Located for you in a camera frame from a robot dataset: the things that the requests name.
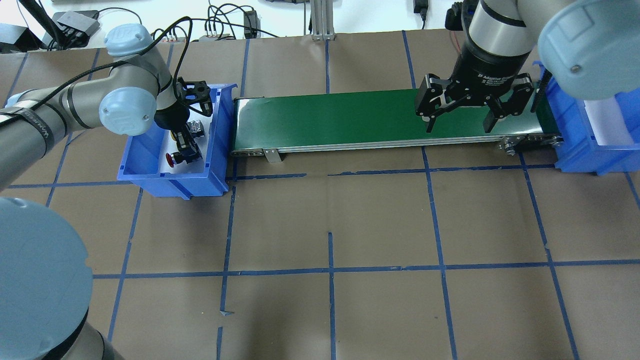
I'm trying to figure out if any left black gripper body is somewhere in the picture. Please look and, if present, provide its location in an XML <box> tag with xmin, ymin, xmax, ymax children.
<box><xmin>153</xmin><ymin>78</ymin><xmax>209</xmax><ymax>132</ymax></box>

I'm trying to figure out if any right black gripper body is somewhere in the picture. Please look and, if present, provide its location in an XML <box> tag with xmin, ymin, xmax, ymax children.
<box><xmin>449</xmin><ymin>38</ymin><xmax>531</xmax><ymax>107</ymax></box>

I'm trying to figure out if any red push button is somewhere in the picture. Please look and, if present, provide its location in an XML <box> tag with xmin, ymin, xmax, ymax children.
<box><xmin>165</xmin><ymin>148</ymin><xmax>202</xmax><ymax>168</ymax></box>

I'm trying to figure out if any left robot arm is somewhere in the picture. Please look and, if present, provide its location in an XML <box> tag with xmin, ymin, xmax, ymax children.
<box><xmin>1</xmin><ymin>23</ymin><xmax>212</xmax><ymax>360</ymax></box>

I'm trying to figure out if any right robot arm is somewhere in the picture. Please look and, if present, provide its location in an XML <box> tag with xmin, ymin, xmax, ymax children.
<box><xmin>414</xmin><ymin>0</ymin><xmax>640</xmax><ymax>133</ymax></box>

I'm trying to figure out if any white foam pad left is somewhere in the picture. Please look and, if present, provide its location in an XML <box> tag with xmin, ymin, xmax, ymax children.
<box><xmin>158</xmin><ymin>114</ymin><xmax>215</xmax><ymax>175</ymax></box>

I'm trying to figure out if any white foam pad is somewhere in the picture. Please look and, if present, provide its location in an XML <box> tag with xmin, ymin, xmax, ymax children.
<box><xmin>583</xmin><ymin>96</ymin><xmax>635</xmax><ymax>146</ymax></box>
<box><xmin>158</xmin><ymin>114</ymin><xmax>215</xmax><ymax>175</ymax></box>

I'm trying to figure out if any yellow push button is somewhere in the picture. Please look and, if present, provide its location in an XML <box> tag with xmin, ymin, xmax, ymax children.
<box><xmin>187</xmin><ymin>120</ymin><xmax>205</xmax><ymax>139</ymax></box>

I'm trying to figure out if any left blue bin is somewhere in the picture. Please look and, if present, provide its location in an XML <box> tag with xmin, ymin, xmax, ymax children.
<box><xmin>117</xmin><ymin>83</ymin><xmax>237</xmax><ymax>200</ymax></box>

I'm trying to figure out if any blue bin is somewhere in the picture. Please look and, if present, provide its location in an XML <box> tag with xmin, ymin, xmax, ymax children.
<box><xmin>545</xmin><ymin>77</ymin><xmax>640</xmax><ymax>176</ymax></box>
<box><xmin>117</xmin><ymin>83</ymin><xmax>237</xmax><ymax>200</ymax></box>

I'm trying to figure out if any right blue bin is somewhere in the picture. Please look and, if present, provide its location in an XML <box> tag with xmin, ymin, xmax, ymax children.
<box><xmin>545</xmin><ymin>77</ymin><xmax>640</xmax><ymax>176</ymax></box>

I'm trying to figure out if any green conveyor belt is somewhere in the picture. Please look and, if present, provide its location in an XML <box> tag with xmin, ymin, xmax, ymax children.
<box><xmin>230</xmin><ymin>89</ymin><xmax>563</xmax><ymax>162</ymax></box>

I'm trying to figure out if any white foam pad right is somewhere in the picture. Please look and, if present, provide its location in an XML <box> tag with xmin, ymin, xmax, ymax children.
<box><xmin>583</xmin><ymin>96</ymin><xmax>635</xmax><ymax>146</ymax></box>

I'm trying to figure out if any black power adapter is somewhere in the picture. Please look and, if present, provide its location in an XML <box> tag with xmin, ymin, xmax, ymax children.
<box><xmin>243</xmin><ymin>10</ymin><xmax>260</xmax><ymax>39</ymax></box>

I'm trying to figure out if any aluminium frame post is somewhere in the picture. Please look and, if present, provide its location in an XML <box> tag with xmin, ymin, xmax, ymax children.
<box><xmin>310</xmin><ymin>0</ymin><xmax>336</xmax><ymax>42</ymax></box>

